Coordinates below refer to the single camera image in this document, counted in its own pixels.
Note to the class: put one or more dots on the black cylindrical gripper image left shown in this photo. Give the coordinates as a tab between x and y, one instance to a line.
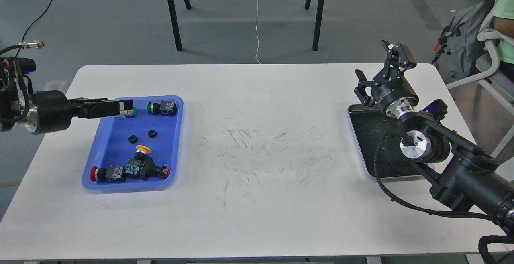
51	111

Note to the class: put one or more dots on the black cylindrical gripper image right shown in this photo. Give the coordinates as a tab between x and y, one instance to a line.
390	91

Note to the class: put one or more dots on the small black gear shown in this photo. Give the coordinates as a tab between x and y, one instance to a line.
132	139
151	133

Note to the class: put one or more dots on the silver metal tray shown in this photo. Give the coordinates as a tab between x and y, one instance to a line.
377	143

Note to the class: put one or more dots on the blue plastic tray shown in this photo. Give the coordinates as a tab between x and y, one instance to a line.
110	145

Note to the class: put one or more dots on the grey backpack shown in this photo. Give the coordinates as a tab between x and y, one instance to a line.
458	49

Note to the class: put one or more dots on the black stand legs right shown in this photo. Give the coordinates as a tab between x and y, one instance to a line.
317	22

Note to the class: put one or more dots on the black stand legs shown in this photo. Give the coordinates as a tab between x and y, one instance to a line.
317	22
174	22

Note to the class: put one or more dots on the person in green shirt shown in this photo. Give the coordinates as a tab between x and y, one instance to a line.
503	22

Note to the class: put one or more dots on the black stand legs left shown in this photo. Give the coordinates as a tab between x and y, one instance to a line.
174	22

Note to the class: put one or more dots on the orange push button switch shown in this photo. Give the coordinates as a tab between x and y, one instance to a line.
127	113

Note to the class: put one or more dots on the red push button switch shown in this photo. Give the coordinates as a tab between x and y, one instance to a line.
111	173

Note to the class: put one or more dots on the yellow mushroom button switch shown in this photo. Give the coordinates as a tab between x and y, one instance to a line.
142	166

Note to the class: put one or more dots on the green push button switch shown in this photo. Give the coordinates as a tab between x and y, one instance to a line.
164	108

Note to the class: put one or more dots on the white chair frame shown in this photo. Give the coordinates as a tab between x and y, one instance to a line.
490	76

